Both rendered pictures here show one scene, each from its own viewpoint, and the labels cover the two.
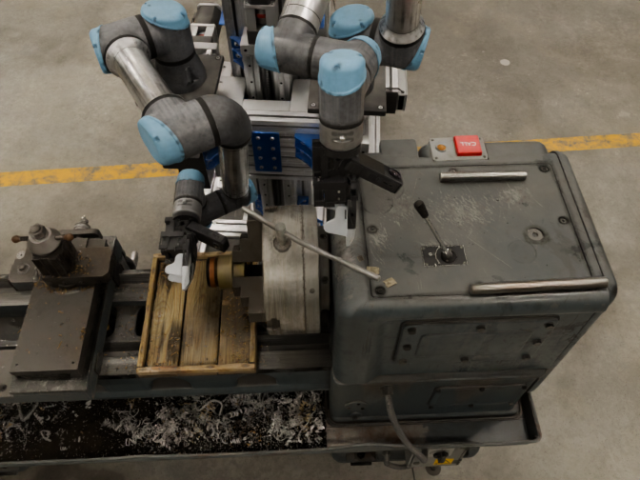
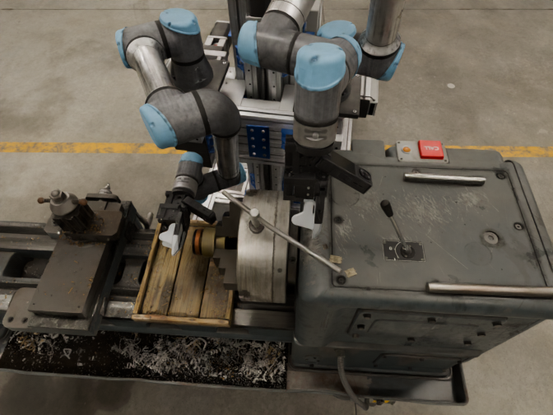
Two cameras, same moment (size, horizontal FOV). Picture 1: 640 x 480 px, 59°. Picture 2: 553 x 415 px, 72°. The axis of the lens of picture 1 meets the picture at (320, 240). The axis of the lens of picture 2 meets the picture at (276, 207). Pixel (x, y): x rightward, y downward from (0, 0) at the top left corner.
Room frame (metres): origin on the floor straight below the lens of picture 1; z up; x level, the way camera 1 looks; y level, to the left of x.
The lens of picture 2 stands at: (0.24, -0.03, 2.04)
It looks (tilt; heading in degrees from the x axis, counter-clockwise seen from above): 56 degrees down; 7
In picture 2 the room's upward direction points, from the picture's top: 1 degrees counter-clockwise
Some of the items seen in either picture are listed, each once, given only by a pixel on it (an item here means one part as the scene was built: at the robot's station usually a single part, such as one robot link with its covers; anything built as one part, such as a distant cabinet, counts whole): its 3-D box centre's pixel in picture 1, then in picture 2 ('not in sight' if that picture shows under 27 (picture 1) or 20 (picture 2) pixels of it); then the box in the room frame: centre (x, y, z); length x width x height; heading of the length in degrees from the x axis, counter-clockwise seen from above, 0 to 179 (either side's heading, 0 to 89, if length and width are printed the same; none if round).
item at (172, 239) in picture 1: (181, 238); (177, 210); (0.84, 0.36, 1.08); 0.12 x 0.09 x 0.08; 2
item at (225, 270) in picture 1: (227, 271); (211, 242); (0.74, 0.23, 1.08); 0.09 x 0.09 x 0.09; 2
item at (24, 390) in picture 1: (52, 312); (73, 260); (0.72, 0.72, 0.90); 0.47 x 0.30 x 0.06; 2
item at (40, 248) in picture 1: (42, 238); (62, 201); (0.80, 0.68, 1.13); 0.08 x 0.08 x 0.03
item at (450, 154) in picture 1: (455, 155); (419, 157); (0.98, -0.34, 1.23); 0.13 x 0.08 x 0.05; 92
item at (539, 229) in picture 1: (447, 261); (402, 249); (0.78, -0.32, 1.06); 0.59 x 0.48 x 0.39; 92
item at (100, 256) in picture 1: (73, 268); (91, 226); (0.80, 0.65, 0.99); 0.20 x 0.10 x 0.05; 92
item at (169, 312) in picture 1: (202, 310); (192, 268); (0.73, 0.32, 0.89); 0.36 x 0.30 x 0.04; 2
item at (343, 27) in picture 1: (352, 34); (336, 47); (1.33, -0.09, 1.33); 0.13 x 0.12 x 0.14; 73
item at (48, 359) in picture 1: (64, 298); (81, 249); (0.74, 0.68, 0.95); 0.43 x 0.17 x 0.05; 2
